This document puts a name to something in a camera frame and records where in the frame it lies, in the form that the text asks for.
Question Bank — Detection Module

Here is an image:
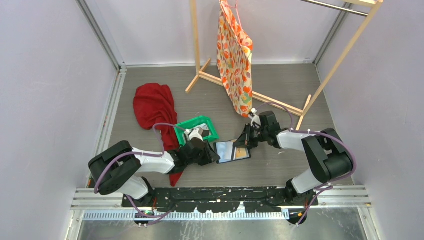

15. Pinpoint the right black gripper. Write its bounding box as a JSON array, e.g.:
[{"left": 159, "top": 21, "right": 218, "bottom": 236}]
[{"left": 233, "top": 123, "right": 269, "bottom": 149}]

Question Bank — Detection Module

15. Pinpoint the orange patterned credit card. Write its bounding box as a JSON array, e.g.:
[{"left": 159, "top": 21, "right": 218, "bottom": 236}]
[{"left": 234, "top": 147, "right": 250, "bottom": 160}]

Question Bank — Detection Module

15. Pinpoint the black card holder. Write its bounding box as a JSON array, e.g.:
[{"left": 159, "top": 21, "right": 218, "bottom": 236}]
[{"left": 213, "top": 140, "right": 252, "bottom": 164}]

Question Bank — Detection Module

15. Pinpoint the green plastic bin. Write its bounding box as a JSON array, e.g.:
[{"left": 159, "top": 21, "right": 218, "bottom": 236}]
[{"left": 174, "top": 115, "right": 219, "bottom": 146}]

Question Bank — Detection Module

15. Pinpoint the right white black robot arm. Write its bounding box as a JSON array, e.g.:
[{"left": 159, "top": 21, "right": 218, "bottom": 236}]
[{"left": 233, "top": 111, "right": 356, "bottom": 205}]

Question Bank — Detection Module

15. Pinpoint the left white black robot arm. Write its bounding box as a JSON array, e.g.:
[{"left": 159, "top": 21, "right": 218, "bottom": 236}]
[{"left": 88, "top": 137, "right": 220, "bottom": 207}]

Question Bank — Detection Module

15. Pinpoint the wooden clothes rack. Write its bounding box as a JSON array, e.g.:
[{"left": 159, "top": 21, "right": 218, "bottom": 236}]
[{"left": 184, "top": 0, "right": 385, "bottom": 131}]

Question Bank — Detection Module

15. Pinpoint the red cloth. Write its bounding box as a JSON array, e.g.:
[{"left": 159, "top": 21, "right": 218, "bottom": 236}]
[{"left": 133, "top": 83, "right": 183, "bottom": 187}]

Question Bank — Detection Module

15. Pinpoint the orange floral tote bag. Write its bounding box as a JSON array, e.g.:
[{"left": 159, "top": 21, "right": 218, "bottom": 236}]
[{"left": 216, "top": 0, "right": 254, "bottom": 118}]

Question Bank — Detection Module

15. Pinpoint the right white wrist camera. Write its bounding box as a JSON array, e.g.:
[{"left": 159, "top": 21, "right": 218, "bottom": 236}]
[{"left": 248, "top": 108, "right": 262, "bottom": 129}]

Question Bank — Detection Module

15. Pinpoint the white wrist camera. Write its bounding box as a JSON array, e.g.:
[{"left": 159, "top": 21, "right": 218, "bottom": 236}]
[
  {"left": 248, "top": 108, "right": 262, "bottom": 129},
  {"left": 185, "top": 129, "right": 203, "bottom": 141}
]

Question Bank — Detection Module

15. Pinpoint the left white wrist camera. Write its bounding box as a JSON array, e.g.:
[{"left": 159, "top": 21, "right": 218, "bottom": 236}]
[{"left": 185, "top": 129, "right": 203, "bottom": 141}]

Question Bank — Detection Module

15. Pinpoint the pink wire hanger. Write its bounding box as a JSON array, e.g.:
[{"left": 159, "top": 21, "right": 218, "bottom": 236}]
[{"left": 219, "top": 0, "right": 243, "bottom": 30}]

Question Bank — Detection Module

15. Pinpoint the perforated metal rail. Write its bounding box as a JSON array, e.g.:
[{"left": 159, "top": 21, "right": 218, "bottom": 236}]
[{"left": 82, "top": 209, "right": 290, "bottom": 221}]

